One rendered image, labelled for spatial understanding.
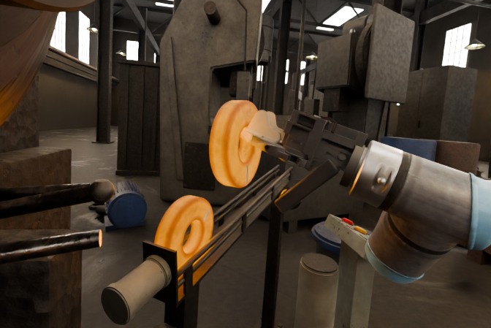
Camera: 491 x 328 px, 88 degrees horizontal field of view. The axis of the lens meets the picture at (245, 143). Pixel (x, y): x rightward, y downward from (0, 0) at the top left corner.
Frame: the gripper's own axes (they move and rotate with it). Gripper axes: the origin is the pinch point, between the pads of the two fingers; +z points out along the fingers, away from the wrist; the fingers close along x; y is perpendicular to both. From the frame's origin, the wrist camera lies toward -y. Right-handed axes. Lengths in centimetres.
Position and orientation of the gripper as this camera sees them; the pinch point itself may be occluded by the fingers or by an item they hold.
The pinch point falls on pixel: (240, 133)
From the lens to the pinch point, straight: 46.6
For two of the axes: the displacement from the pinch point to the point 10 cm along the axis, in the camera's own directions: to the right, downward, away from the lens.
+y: 3.2, -9.3, -1.9
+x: -4.1, 0.5, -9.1
